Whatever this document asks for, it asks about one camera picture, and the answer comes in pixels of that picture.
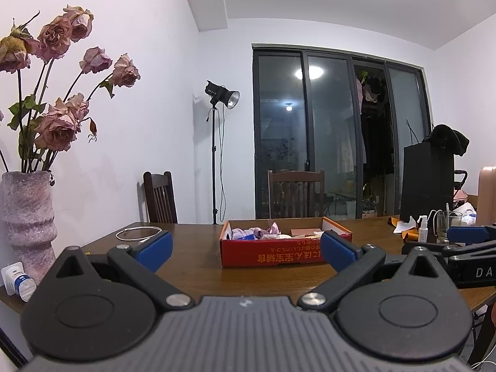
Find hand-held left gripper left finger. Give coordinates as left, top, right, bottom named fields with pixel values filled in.
left=54, top=230, right=194, bottom=313

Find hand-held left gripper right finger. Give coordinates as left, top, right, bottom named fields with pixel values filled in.
left=298, top=230, right=451, bottom=313

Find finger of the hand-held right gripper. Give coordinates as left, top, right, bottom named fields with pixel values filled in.
left=446, top=225, right=496, bottom=246
left=401, top=239, right=496, bottom=259

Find orange red cardboard box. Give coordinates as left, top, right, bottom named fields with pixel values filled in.
left=219, top=216, right=353, bottom=268

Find pink satin bow scrunchie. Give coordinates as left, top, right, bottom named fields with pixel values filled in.
left=254, top=221, right=280, bottom=239

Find white plastic bag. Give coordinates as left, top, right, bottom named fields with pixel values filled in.
left=459, top=201, right=480, bottom=226

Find clear drinking glass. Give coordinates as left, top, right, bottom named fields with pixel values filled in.
left=436, top=211, right=463, bottom=243

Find pink suitcase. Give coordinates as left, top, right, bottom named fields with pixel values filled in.
left=477, top=166, right=496, bottom=226

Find dark wooden slatted chair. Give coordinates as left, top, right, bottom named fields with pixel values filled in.
left=268, top=169, right=326, bottom=219
left=143, top=171, right=178, bottom=224

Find orange and white wrapper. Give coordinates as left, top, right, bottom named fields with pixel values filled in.
left=387, top=216, right=420, bottom=241

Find tall black bag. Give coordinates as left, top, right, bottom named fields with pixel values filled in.
left=399, top=142, right=455, bottom=224

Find black studio light on stand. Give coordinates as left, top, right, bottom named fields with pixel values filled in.
left=205, top=80, right=240, bottom=225

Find black framed sliding glass door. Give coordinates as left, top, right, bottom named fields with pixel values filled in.
left=252, top=45, right=433, bottom=220

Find pink speckled ceramic vase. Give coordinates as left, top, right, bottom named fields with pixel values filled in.
left=2, top=170, right=58, bottom=284

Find small white box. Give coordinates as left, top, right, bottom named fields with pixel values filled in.
left=1, top=263, right=24, bottom=296

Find hanging pink garment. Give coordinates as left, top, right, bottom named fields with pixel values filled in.
left=354, top=70, right=365, bottom=106

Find hanging dark clothes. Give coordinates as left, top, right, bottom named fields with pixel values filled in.
left=364, top=77, right=387, bottom=104

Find white charging cable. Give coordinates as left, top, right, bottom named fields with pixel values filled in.
left=115, top=226, right=163, bottom=241

